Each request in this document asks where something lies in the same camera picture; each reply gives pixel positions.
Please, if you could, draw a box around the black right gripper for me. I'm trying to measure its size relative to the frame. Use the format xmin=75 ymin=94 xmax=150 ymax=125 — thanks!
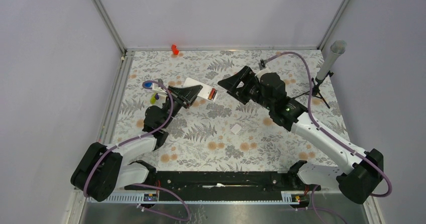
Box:
xmin=217 ymin=66 xmax=273 ymax=110

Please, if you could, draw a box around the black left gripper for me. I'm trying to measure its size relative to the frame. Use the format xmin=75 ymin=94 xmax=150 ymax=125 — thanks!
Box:
xmin=161 ymin=85 xmax=203 ymax=129

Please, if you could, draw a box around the white remote control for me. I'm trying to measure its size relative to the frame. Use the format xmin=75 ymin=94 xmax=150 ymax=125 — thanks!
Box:
xmin=183 ymin=77 xmax=220 ymax=102

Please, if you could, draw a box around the white battery cover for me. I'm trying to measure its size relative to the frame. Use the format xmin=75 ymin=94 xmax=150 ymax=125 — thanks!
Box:
xmin=230 ymin=124 xmax=242 ymax=135

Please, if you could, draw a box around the orange AAA battery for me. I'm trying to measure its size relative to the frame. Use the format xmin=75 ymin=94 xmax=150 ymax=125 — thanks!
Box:
xmin=208 ymin=88 xmax=217 ymax=101

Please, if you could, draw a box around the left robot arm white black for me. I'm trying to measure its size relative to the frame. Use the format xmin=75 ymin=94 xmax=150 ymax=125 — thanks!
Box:
xmin=70 ymin=81 xmax=204 ymax=202

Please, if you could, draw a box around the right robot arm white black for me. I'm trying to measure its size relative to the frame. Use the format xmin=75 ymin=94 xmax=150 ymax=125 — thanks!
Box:
xmin=218 ymin=66 xmax=384 ymax=204

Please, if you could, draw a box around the white and green toy block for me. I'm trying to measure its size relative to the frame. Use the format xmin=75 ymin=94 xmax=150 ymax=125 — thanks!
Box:
xmin=150 ymin=93 xmax=161 ymax=104

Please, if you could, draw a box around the black microphone tripod stand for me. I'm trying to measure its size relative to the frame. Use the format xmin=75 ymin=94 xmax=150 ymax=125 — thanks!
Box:
xmin=293 ymin=71 xmax=334 ymax=109

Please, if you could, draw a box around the grey microphone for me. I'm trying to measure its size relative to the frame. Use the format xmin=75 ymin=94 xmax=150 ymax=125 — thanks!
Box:
xmin=315 ymin=40 xmax=347 ymax=84

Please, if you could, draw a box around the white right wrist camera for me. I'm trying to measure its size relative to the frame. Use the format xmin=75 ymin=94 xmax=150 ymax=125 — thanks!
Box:
xmin=256 ymin=59 xmax=271 ymax=79

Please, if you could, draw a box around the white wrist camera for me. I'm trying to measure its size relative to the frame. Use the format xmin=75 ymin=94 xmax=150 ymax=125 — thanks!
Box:
xmin=151 ymin=78 xmax=168 ymax=97
xmin=256 ymin=59 xmax=271 ymax=79

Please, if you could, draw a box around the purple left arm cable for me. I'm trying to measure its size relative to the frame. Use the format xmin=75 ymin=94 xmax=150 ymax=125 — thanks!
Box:
xmin=82 ymin=80 xmax=192 ymax=221

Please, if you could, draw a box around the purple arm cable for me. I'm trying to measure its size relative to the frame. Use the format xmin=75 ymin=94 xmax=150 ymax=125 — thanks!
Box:
xmin=266 ymin=52 xmax=393 ymax=224
xmin=82 ymin=80 xmax=192 ymax=221

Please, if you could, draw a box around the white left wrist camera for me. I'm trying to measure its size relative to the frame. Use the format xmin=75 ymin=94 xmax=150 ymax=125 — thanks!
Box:
xmin=151 ymin=78 xmax=168 ymax=97

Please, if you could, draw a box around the red plastic bracket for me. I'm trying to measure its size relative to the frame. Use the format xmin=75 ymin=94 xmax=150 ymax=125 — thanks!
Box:
xmin=171 ymin=44 xmax=180 ymax=56

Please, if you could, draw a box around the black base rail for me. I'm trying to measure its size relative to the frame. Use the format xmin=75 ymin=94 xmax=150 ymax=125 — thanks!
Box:
xmin=145 ymin=171 xmax=314 ymax=202

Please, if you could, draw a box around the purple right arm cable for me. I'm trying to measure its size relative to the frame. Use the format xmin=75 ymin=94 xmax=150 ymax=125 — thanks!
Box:
xmin=266 ymin=52 xmax=393 ymax=224

